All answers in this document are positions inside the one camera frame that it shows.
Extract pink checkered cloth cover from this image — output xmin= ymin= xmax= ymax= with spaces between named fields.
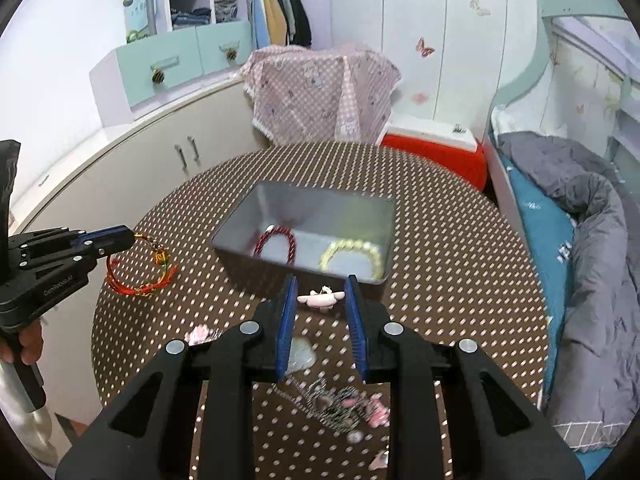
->
xmin=240 ymin=44 xmax=401 ymax=145

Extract beige low cabinet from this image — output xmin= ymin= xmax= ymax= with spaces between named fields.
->
xmin=11 ymin=78 xmax=268 ymax=424

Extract red storage box white lid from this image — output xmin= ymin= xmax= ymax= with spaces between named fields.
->
xmin=380 ymin=113 xmax=488 ymax=191

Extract pink bunny charm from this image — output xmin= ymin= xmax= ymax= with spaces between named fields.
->
xmin=297 ymin=286 xmax=345 ymax=310

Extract grey duvet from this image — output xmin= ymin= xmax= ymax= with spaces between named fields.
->
xmin=498 ymin=131 xmax=639 ymax=452

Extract mint drawer unit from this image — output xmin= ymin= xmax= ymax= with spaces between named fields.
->
xmin=89 ymin=21 xmax=253 ymax=127

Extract cream bead bracelet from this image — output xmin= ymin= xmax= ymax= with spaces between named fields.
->
xmin=318 ymin=238 xmax=386 ymax=279

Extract red bead bracelet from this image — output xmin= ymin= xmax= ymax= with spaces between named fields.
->
xmin=252 ymin=226 xmax=298 ymax=266

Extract white wardrobe with butterflies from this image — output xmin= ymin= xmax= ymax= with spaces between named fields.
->
xmin=331 ymin=0 xmax=537 ymax=134

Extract white jade pendant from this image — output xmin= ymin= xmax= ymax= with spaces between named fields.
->
xmin=286 ymin=337 xmax=317 ymax=375

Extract dark metal storage box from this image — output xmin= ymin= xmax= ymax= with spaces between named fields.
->
xmin=210 ymin=181 xmax=396 ymax=292

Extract person left hand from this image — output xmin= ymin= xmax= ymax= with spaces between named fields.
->
xmin=0 ymin=320 xmax=43 ymax=365

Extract red string bracelet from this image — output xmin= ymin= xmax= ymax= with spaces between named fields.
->
xmin=104 ymin=234 xmax=180 ymax=297

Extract mint green bunk bed frame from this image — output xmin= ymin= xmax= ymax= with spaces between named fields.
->
xmin=484 ymin=0 xmax=639 ymax=229

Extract folded jeans stack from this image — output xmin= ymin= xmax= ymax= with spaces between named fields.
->
xmin=171 ymin=0 xmax=239 ymax=28

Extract silver chain necklace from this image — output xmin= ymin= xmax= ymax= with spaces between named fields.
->
xmin=271 ymin=376 xmax=392 ymax=436

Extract hanging clothes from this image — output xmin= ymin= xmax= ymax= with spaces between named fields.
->
xmin=247 ymin=0 xmax=312 ymax=50

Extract brown polka dot tablecloth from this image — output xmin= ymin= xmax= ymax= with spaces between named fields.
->
xmin=90 ymin=140 xmax=551 ymax=480

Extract teal bed sheet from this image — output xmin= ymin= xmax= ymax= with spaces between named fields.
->
xmin=499 ymin=154 xmax=616 ymax=466

